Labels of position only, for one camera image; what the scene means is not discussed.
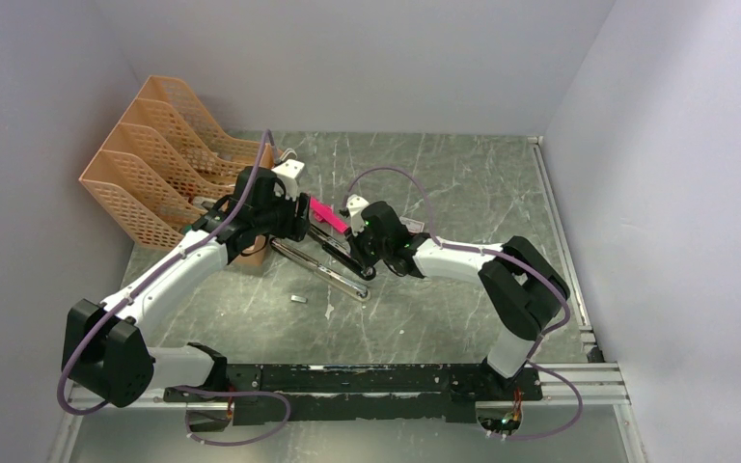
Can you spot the orange mesh file organizer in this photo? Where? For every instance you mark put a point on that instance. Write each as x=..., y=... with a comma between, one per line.
x=164, y=159

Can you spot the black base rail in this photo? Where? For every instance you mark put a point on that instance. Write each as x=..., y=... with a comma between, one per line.
x=307, y=393

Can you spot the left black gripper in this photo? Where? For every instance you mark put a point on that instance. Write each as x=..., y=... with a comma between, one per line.
x=295, y=227

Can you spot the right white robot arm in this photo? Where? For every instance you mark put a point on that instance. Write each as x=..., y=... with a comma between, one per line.
x=526, y=292

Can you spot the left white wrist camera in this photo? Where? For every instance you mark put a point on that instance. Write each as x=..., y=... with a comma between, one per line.
x=288, y=175

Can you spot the pink plastic staple remover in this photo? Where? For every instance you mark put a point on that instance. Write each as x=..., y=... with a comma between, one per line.
x=325, y=214

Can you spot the beige black stapler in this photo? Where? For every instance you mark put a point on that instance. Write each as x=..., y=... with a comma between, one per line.
x=331, y=277

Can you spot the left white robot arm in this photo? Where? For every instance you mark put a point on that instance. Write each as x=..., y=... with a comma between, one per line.
x=106, y=348

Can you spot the red white staple box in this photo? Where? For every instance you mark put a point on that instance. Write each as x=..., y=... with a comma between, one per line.
x=413, y=226

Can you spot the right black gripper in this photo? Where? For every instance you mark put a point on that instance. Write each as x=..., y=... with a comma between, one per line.
x=355, y=238

